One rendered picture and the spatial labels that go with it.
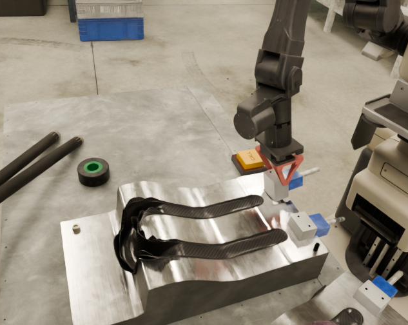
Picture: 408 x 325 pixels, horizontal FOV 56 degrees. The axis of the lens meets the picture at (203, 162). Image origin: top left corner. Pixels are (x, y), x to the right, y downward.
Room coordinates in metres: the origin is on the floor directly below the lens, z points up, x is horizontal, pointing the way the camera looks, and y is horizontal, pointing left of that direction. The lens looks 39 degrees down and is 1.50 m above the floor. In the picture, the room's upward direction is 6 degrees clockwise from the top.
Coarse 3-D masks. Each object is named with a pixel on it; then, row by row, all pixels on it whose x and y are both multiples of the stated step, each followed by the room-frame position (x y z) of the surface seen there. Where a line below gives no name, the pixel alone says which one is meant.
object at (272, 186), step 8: (312, 168) 0.71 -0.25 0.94; (264, 176) 0.68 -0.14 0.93; (272, 176) 0.66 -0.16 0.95; (296, 176) 0.67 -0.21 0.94; (304, 176) 0.69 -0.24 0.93; (264, 184) 0.68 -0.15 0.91; (272, 184) 0.64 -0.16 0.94; (280, 184) 0.64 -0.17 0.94; (288, 184) 0.65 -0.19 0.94; (296, 184) 0.66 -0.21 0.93; (272, 192) 0.64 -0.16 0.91; (280, 192) 0.64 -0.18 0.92; (288, 192) 0.65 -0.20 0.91
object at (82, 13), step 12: (84, 0) 3.83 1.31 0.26; (96, 0) 3.87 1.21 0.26; (108, 0) 3.91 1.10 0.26; (120, 0) 3.95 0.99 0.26; (132, 0) 3.99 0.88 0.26; (84, 12) 3.47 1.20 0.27; (96, 12) 3.50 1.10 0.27; (108, 12) 3.55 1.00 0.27; (120, 12) 3.58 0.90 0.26; (132, 12) 3.62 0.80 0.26
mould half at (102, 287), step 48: (144, 192) 0.58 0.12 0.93; (192, 192) 0.65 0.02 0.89; (240, 192) 0.66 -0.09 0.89; (96, 240) 0.50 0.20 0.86; (192, 240) 0.49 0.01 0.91; (288, 240) 0.53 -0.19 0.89; (96, 288) 0.39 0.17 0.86; (144, 288) 0.37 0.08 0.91; (192, 288) 0.39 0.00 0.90; (240, 288) 0.43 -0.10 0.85
